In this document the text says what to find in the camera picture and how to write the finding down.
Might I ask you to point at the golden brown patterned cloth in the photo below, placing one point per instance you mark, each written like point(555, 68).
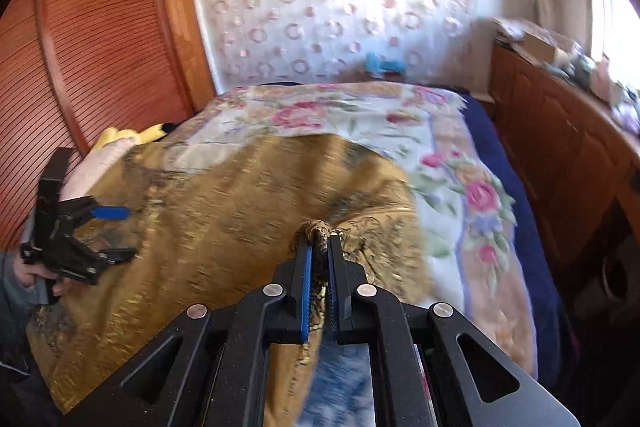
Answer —
point(210, 217)

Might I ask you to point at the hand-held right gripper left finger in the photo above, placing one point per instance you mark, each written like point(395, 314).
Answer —
point(305, 294)

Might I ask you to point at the pink ceramic jar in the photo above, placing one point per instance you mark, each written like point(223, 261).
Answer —
point(603, 78)

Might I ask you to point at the bright window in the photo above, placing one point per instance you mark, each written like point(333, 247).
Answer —
point(617, 7)

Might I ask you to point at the dark round pot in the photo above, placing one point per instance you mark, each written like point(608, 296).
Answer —
point(620, 279)

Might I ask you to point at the white pink pillow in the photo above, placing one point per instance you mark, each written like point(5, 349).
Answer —
point(95, 169)

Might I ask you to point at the person's left hand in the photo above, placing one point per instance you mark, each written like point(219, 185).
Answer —
point(26, 276)

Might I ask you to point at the wooden sideboard cabinet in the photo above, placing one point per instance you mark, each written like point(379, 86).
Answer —
point(565, 157)

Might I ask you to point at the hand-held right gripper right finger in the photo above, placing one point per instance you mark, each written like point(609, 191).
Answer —
point(334, 292)

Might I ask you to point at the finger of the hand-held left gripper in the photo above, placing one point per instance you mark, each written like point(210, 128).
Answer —
point(117, 254)
point(111, 212)

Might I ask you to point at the floral blanket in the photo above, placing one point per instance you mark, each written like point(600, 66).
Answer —
point(450, 187)

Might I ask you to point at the yellow plush toy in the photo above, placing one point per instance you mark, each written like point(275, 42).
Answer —
point(132, 136)

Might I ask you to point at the turquoise toy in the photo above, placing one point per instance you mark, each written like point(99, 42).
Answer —
point(384, 66)

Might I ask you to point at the cardboard box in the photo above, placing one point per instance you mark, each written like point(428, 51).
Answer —
point(539, 44)

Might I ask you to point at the dark blue bed sheet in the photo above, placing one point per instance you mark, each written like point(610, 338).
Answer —
point(525, 227)

